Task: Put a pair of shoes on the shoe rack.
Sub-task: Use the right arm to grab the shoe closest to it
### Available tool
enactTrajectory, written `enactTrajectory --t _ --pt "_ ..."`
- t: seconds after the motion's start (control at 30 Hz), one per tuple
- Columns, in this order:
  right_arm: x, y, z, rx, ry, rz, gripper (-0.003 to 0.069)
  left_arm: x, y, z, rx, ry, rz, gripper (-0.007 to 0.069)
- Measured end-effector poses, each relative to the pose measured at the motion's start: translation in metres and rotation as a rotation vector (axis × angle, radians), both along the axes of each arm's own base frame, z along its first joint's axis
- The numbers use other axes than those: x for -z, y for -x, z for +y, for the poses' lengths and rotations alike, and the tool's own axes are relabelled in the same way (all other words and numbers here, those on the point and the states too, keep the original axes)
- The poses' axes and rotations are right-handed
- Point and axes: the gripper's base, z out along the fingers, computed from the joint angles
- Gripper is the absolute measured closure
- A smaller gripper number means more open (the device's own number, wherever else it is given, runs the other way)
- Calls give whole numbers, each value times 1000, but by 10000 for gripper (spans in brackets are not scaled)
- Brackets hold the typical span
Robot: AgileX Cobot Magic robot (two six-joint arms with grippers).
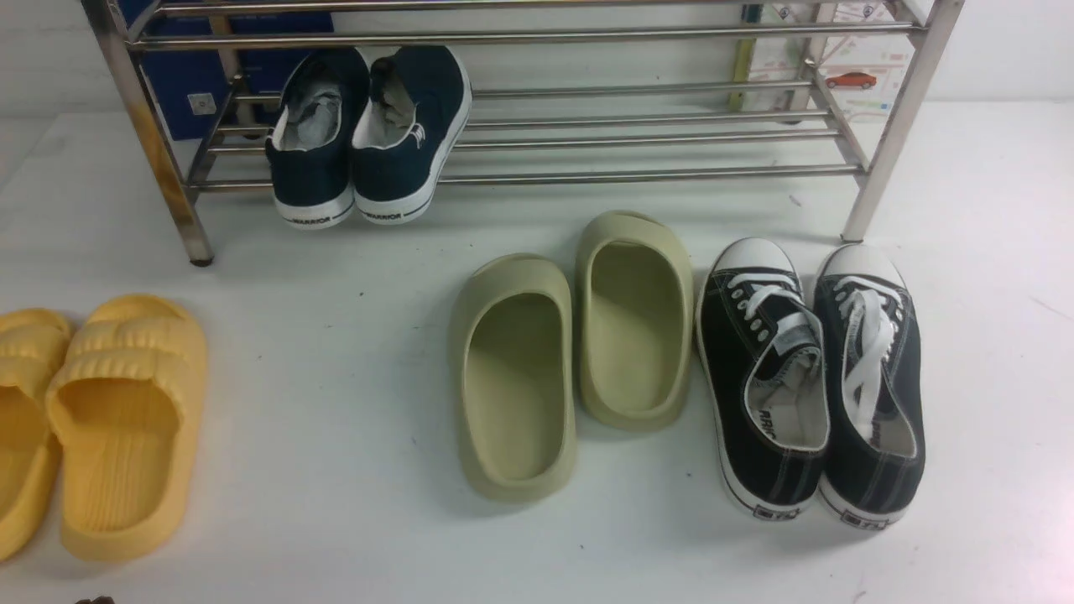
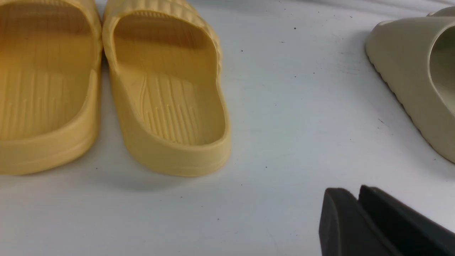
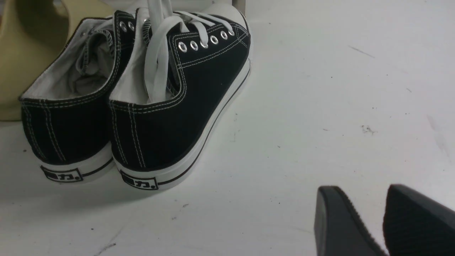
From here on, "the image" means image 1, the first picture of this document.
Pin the black canvas sneaker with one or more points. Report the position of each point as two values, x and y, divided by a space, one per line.
871 341
761 352

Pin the stainless steel shoe rack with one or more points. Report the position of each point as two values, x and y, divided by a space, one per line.
814 115

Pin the blue box behind rack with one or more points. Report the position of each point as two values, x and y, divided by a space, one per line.
189 85

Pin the right olive foam slipper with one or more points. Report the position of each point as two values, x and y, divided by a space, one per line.
635 316

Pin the olive foam slipper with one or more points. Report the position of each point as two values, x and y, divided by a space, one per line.
509 348
635 316

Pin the left olive foam slipper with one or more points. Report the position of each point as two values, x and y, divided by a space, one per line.
509 348

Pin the right navy canvas sneaker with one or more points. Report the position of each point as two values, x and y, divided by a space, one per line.
420 100

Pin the navy canvas sneaker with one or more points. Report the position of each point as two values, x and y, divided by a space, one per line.
308 149
420 100

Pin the left navy canvas sneaker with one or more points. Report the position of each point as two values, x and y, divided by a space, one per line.
308 149

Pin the white poster with red car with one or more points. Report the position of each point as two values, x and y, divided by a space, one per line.
863 73

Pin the right yellow foam slipper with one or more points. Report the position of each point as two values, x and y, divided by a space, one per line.
126 406

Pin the yellow foam slipper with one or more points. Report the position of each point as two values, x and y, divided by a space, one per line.
33 347
126 406

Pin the left yellow foam slipper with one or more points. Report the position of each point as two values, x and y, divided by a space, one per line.
33 347

